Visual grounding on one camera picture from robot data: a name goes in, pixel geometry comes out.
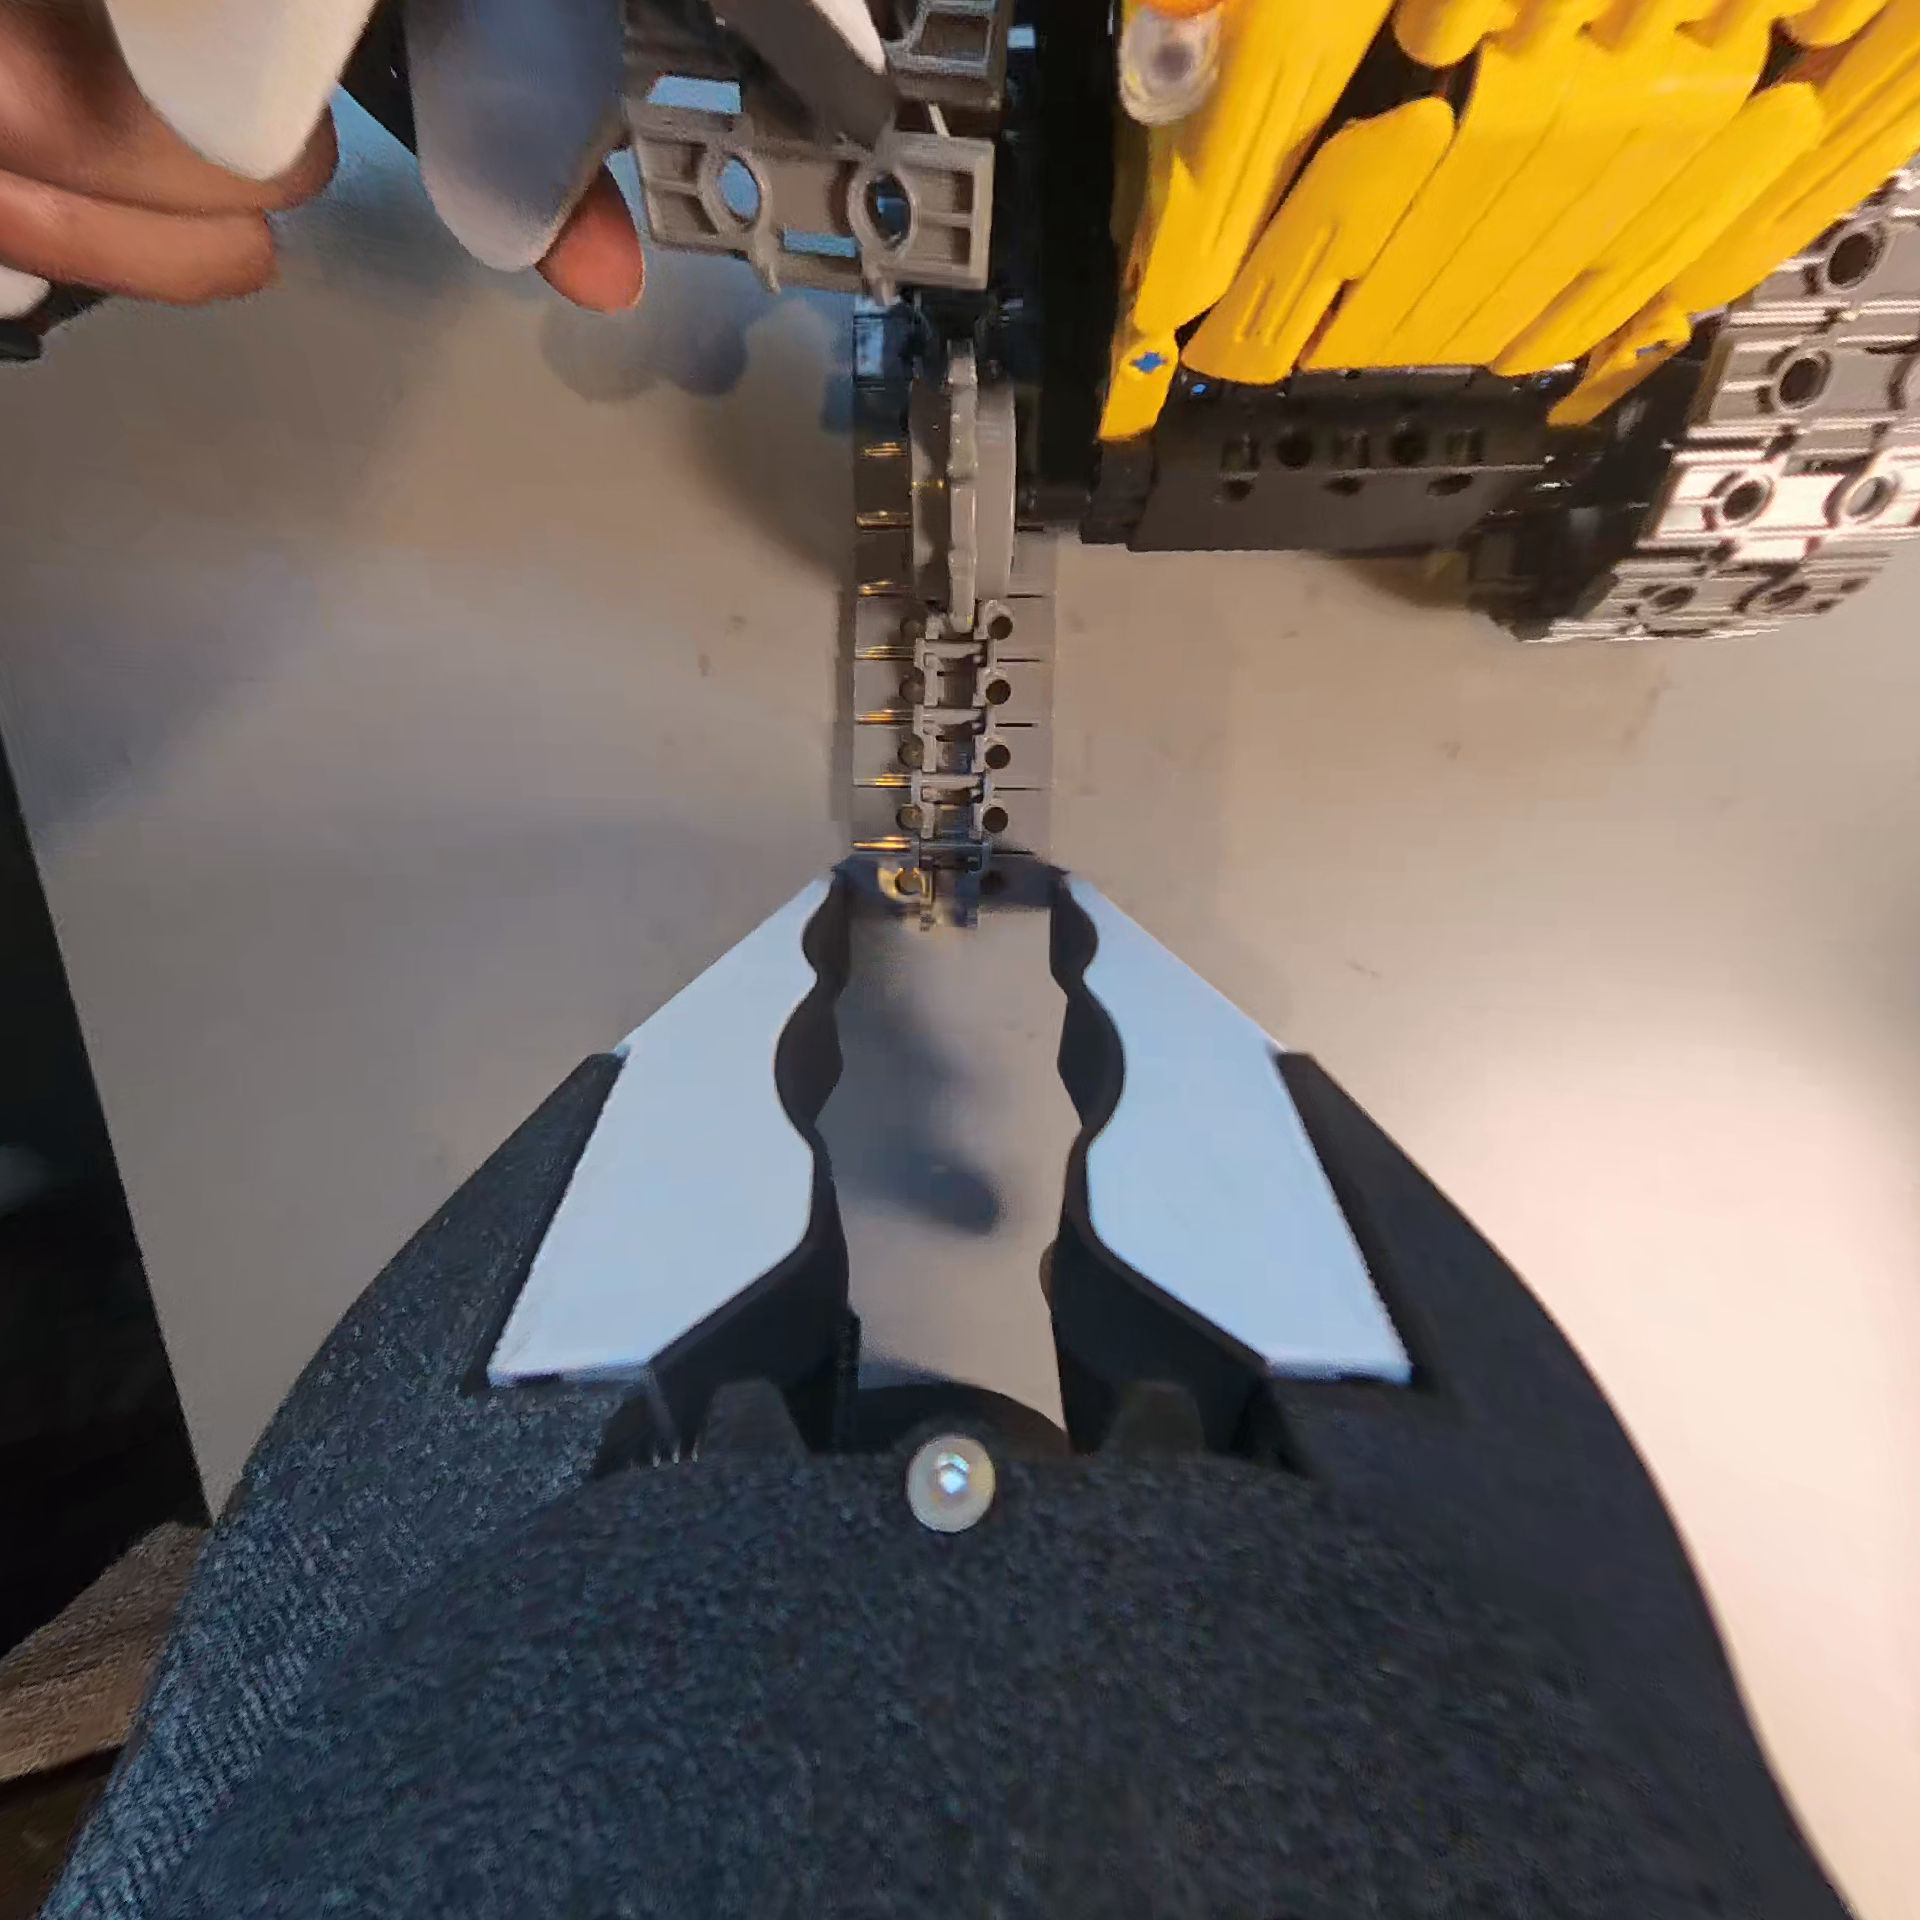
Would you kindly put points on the yellow building-block toy vehicle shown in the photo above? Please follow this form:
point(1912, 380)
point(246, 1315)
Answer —
point(1349, 181)

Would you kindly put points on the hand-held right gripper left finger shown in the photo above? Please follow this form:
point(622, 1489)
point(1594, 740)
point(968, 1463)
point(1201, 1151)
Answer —
point(676, 1201)

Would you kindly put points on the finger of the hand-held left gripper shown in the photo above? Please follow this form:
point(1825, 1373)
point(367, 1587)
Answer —
point(241, 76)
point(503, 135)

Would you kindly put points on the grey toy track belt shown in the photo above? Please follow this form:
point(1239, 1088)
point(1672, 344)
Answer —
point(945, 704)
point(1770, 495)

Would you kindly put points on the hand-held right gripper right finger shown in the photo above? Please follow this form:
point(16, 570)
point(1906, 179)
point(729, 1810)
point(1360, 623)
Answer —
point(1214, 1201)

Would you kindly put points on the person's left hand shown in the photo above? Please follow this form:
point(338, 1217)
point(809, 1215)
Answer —
point(136, 225)

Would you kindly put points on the grey desk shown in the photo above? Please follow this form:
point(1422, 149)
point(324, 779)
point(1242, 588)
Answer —
point(1501, 975)

